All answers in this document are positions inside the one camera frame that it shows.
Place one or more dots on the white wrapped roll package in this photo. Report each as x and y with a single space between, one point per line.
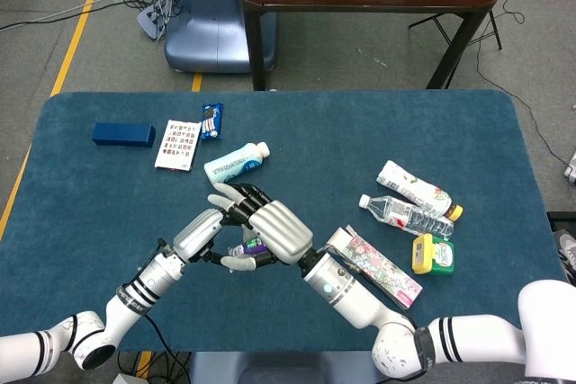
411 184

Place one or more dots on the floral long carton box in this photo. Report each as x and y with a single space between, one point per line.
382 267

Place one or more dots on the white box with red pictures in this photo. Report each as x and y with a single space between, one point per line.
177 145

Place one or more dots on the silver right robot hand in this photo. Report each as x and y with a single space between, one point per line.
281 231

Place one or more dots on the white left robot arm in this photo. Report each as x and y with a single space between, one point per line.
135 294

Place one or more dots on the blue cookie packet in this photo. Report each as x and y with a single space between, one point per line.
211 122

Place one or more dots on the dark blue rectangular box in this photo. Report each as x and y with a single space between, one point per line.
123 134

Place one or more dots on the white milk bottle blue label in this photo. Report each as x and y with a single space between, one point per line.
234 163

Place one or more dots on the yellow lidded wipes pack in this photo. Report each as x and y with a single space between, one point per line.
434 254

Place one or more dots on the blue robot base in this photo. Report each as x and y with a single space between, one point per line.
211 24

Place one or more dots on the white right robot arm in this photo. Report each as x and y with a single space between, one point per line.
351 294

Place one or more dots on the grey power strip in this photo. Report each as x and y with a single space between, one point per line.
155 17

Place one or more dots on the purple toothpaste tube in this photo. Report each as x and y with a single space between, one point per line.
252 248

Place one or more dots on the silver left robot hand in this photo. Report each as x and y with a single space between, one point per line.
195 233

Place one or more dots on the grey robot torso base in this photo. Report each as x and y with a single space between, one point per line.
279 368

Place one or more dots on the clear water bottle red label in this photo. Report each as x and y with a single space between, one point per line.
400 213

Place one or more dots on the grey sneaker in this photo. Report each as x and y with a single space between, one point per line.
566 253

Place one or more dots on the blue felt tablecloth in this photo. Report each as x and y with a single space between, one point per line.
315 141

